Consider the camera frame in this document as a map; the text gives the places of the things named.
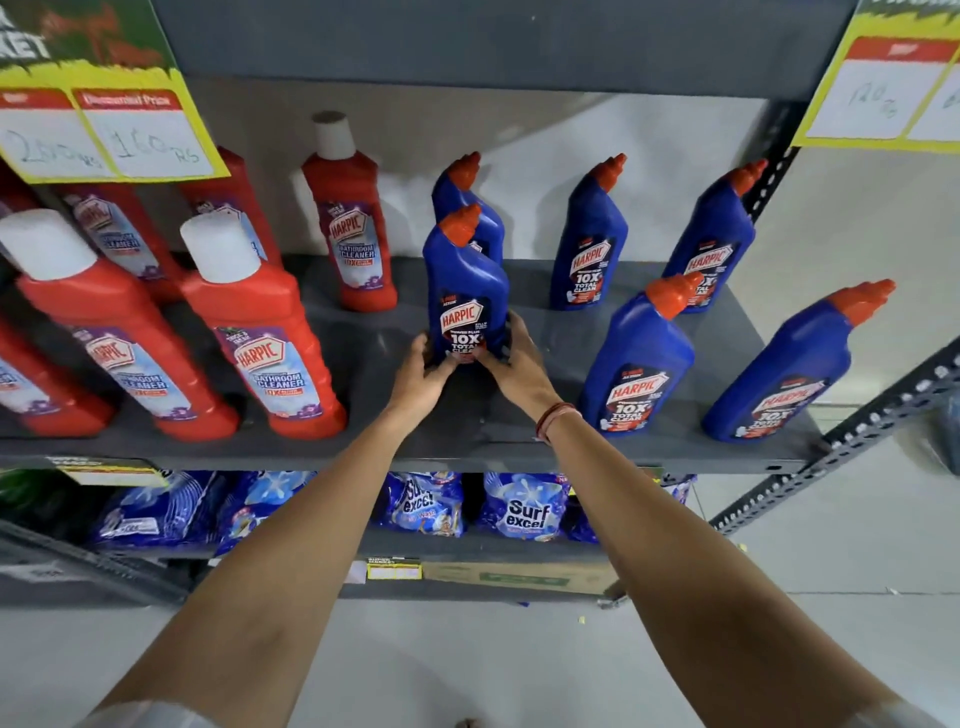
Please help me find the dark green packet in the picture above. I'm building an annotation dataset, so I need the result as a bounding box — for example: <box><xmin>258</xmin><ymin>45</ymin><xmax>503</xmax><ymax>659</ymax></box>
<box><xmin>0</xmin><ymin>468</ymin><xmax>85</xmax><ymax>528</ymax></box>

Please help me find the person's right forearm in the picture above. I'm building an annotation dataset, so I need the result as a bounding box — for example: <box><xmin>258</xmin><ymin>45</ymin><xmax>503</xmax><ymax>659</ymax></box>
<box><xmin>537</xmin><ymin>405</ymin><xmax>905</xmax><ymax>728</ymax></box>

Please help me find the row of blue detergent packets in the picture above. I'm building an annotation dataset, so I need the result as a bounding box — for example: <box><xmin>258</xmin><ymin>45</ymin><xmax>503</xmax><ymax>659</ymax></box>
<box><xmin>93</xmin><ymin>470</ymin><xmax>699</xmax><ymax>557</ymax></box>

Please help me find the person's right hand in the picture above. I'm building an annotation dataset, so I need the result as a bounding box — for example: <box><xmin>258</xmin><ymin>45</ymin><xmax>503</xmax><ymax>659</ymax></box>
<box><xmin>476</xmin><ymin>309</ymin><xmax>568</xmax><ymax>423</ymax></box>

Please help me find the group of red bathroom cleaners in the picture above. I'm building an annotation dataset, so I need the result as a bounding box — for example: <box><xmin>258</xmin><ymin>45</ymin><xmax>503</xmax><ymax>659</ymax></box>
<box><xmin>0</xmin><ymin>111</ymin><xmax>399</xmax><ymax>443</ymax></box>

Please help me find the group of blue toilet cleaners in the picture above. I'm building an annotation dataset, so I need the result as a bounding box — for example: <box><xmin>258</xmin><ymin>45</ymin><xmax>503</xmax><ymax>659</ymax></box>
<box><xmin>431</xmin><ymin>152</ymin><xmax>897</xmax><ymax>444</ymax></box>

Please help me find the brown cardboard box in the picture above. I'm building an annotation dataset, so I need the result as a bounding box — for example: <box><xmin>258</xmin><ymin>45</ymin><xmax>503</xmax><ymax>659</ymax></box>
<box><xmin>422</xmin><ymin>561</ymin><xmax>622</xmax><ymax>599</ymax></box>

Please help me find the small yellow shelf label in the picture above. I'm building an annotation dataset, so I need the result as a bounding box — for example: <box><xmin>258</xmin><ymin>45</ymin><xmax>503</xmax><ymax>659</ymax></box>
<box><xmin>366</xmin><ymin>557</ymin><xmax>423</xmax><ymax>582</ymax></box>

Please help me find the blue cleaner bottle orange cap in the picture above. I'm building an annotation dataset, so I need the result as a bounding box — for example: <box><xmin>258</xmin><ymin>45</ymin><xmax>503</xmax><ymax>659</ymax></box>
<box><xmin>422</xmin><ymin>204</ymin><xmax>513</xmax><ymax>367</ymax></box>

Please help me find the person's left hand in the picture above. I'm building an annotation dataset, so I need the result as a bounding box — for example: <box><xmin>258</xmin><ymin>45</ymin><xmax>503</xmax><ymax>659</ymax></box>
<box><xmin>382</xmin><ymin>333</ymin><xmax>461</xmax><ymax>440</ymax></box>

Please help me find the grey metal shelf rack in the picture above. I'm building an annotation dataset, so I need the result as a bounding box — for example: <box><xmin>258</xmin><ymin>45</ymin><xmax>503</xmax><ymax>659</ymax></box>
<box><xmin>0</xmin><ymin>0</ymin><xmax>960</xmax><ymax>610</ymax></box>

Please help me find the person's left forearm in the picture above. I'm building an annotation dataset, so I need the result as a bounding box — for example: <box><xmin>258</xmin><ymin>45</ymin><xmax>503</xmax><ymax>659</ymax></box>
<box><xmin>93</xmin><ymin>408</ymin><xmax>449</xmax><ymax>728</ymax></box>

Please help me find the person's white shirt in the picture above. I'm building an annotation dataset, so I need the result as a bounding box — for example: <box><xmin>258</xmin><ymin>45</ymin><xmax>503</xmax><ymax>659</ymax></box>
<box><xmin>75</xmin><ymin>697</ymin><xmax>948</xmax><ymax>728</ymax></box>

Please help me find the yellow white shelf edge label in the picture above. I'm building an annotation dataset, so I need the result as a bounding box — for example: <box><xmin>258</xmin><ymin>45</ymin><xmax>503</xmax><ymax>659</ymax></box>
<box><xmin>45</xmin><ymin>456</ymin><xmax>172</xmax><ymax>489</ymax></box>

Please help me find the red thread bracelet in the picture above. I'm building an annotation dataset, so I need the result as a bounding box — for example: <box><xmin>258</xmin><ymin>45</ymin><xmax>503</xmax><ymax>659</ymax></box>
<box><xmin>534</xmin><ymin>402</ymin><xmax>583</xmax><ymax>444</ymax></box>

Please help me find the yellow green price sign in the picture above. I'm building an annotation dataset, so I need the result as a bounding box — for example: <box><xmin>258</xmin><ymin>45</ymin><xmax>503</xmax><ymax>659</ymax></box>
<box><xmin>791</xmin><ymin>0</ymin><xmax>960</xmax><ymax>156</ymax></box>
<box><xmin>0</xmin><ymin>0</ymin><xmax>231</xmax><ymax>186</ymax></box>

